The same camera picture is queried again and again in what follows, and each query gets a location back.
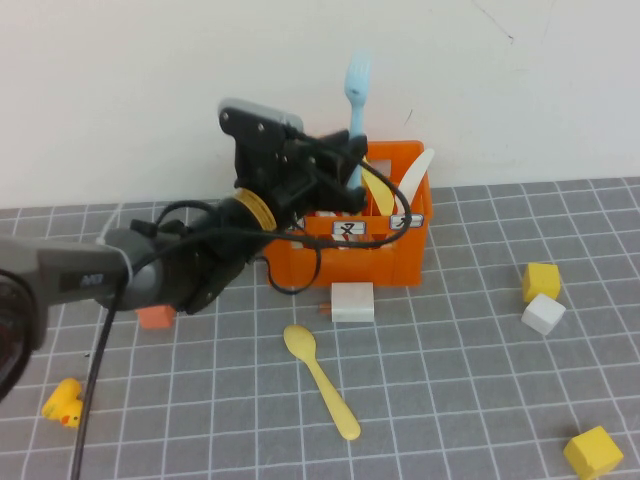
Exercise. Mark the yellow plastic knife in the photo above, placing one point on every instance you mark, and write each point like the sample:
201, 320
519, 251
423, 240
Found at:
379, 195

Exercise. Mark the yellow cube block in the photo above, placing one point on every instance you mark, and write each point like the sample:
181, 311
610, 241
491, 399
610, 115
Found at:
594, 454
541, 282

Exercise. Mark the white zip tie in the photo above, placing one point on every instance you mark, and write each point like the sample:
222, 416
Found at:
126, 260

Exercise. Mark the orange plastic cutlery holder crate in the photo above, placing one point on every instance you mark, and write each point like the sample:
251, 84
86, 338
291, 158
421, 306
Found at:
350, 265

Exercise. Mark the white charger plug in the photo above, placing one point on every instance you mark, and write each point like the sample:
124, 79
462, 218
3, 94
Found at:
352, 302

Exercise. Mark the paper label reading knife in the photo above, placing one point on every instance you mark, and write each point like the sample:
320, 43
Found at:
415, 221

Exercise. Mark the orange cube block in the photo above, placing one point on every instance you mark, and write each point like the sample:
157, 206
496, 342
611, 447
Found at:
155, 317

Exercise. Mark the yellow rubber duck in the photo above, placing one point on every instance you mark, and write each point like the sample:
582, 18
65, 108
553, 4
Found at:
62, 405

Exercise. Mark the paper label reading fork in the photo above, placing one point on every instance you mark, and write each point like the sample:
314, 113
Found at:
350, 228

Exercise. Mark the white cube block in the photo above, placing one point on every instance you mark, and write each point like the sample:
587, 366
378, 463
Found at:
544, 315

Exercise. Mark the light blue plastic fork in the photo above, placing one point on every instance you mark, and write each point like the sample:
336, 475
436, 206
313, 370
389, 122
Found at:
357, 90

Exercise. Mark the cream white plastic knife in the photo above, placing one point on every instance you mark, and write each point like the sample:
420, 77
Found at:
415, 175

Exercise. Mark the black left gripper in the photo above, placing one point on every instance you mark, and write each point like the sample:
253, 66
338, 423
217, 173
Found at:
300, 175

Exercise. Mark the yellow plastic spoon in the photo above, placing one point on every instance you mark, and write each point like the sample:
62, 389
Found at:
300, 342

